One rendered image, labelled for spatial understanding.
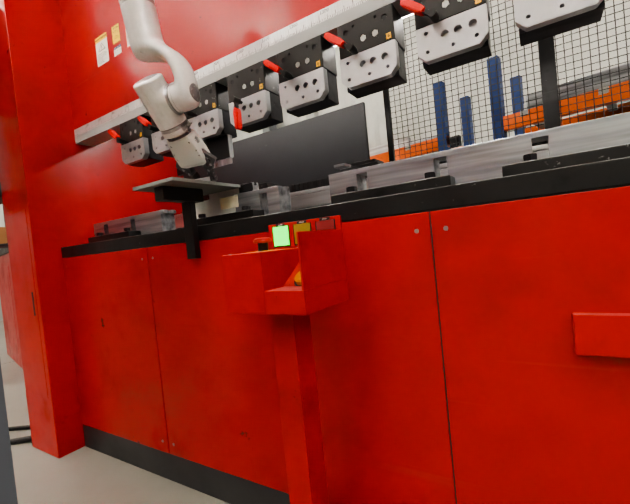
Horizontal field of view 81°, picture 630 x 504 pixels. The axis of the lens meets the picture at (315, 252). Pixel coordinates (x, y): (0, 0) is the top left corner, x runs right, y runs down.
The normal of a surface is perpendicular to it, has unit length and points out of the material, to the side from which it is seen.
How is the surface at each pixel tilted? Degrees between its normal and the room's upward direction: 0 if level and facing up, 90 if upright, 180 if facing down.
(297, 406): 90
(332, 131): 90
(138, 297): 90
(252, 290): 90
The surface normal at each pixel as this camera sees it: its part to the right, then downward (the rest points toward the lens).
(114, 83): -0.52, 0.07
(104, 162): 0.84, -0.07
